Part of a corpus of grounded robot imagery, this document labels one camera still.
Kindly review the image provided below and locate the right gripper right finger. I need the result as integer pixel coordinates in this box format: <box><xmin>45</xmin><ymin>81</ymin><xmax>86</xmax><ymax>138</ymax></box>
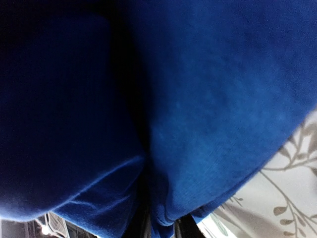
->
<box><xmin>174</xmin><ymin>214</ymin><xmax>205</xmax><ymax>238</ymax></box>

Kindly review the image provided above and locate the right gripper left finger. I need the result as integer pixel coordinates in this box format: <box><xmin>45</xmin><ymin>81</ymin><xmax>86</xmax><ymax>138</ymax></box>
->
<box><xmin>126</xmin><ymin>197</ymin><xmax>152</xmax><ymax>238</ymax></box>

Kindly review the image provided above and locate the blue printed t-shirt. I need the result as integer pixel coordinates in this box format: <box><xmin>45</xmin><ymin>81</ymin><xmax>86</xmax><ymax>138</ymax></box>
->
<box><xmin>0</xmin><ymin>0</ymin><xmax>317</xmax><ymax>238</ymax></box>

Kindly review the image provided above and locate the floral table mat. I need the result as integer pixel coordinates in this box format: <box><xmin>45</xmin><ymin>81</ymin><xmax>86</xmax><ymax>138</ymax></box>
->
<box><xmin>198</xmin><ymin>111</ymin><xmax>317</xmax><ymax>238</ymax></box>

